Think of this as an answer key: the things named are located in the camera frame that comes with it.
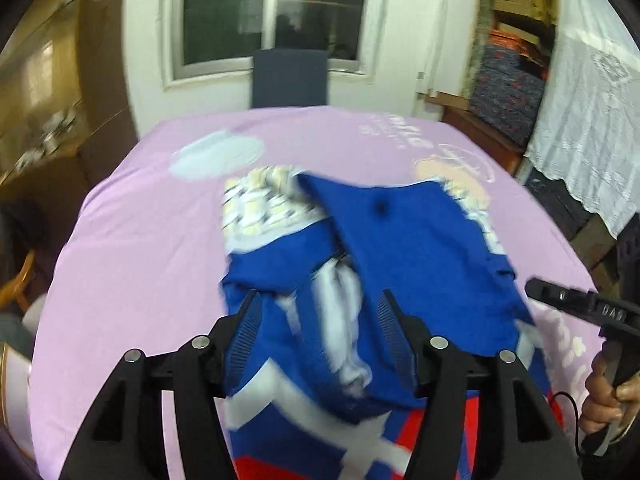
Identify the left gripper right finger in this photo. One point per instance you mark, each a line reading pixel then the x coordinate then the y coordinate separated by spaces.
pixel 517 435

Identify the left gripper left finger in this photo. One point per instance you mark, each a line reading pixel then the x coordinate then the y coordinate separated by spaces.
pixel 122 435

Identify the blue red white hoodie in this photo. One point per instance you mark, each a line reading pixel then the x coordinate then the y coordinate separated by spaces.
pixel 320 397

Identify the person's right hand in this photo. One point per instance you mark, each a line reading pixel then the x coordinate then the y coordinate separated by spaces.
pixel 606 404

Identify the pink printed bed sheet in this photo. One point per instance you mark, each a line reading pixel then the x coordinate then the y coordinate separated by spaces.
pixel 143 265

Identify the wooden armchair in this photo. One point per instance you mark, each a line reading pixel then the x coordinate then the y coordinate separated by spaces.
pixel 13 292

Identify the white lace curtain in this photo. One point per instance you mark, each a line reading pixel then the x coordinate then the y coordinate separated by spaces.
pixel 587 129

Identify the low wooden side cabinet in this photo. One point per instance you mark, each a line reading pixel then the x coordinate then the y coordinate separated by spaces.
pixel 499 147

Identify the dark patterned gift boxes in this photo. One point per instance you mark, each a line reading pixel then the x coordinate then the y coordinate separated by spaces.
pixel 508 87

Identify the wooden glass display cabinet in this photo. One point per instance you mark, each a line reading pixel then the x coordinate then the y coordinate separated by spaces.
pixel 66 122

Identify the dark blue chair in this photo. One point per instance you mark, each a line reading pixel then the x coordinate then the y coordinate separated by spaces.
pixel 289 78

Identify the sliding glass window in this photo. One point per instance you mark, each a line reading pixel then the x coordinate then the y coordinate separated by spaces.
pixel 210 38

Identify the white board against wall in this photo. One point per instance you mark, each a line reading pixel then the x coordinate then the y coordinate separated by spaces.
pixel 448 48

